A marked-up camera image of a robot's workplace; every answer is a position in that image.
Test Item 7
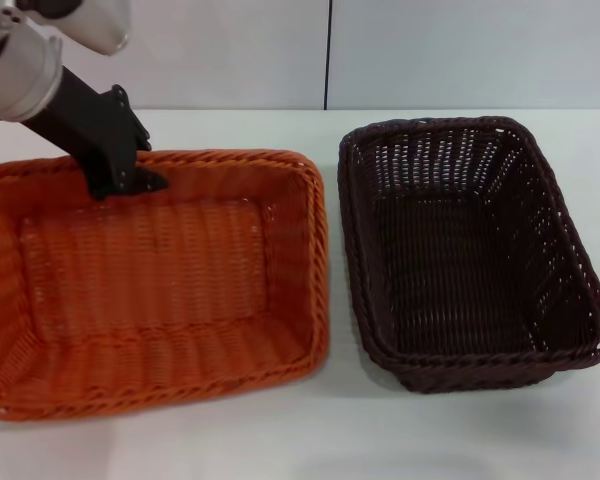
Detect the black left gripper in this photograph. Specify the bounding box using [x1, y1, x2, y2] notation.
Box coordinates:
[22, 64, 170, 202]

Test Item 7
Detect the orange woven basket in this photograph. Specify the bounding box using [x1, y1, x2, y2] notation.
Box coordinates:
[0, 148, 330, 424]

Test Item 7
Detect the dark brown woven basket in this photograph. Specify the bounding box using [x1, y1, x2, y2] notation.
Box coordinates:
[337, 115, 600, 396]

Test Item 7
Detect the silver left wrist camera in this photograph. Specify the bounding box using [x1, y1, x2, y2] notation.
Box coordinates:
[0, 0, 132, 57]

